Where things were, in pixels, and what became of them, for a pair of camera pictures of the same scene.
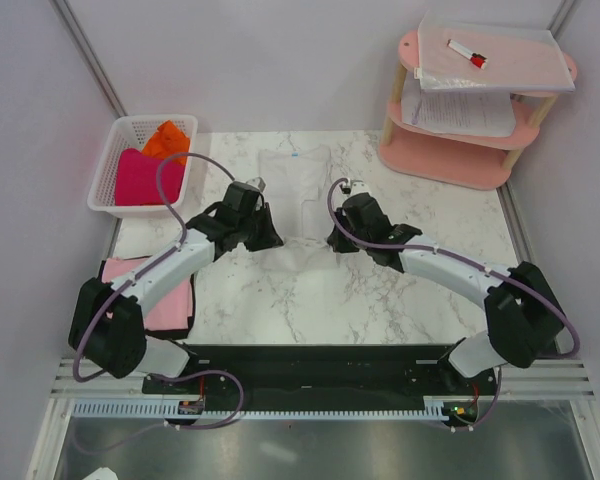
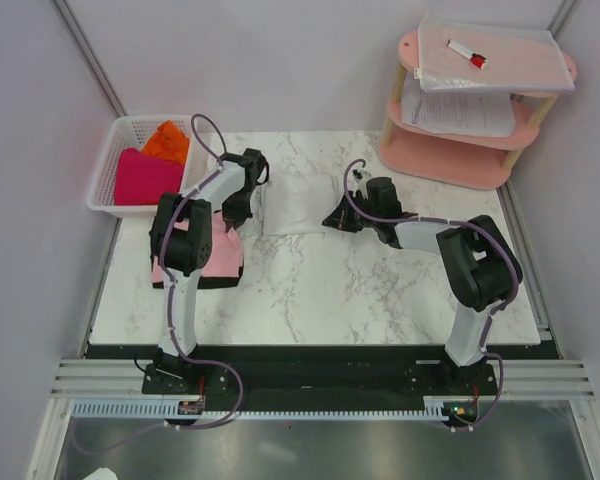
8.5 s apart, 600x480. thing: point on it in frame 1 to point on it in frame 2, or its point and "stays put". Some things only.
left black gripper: (269, 239) to (234, 219)
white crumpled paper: (102, 474) stays put
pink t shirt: (173, 311) to (227, 253)
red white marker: (476, 59) stays put
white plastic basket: (133, 132) stays put
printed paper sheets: (462, 113) stays put
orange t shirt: (168, 140) stays put
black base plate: (320, 373) stays put
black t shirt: (165, 334) to (211, 282)
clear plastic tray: (465, 57) stays put
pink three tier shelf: (469, 160) stays put
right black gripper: (339, 245) to (339, 219)
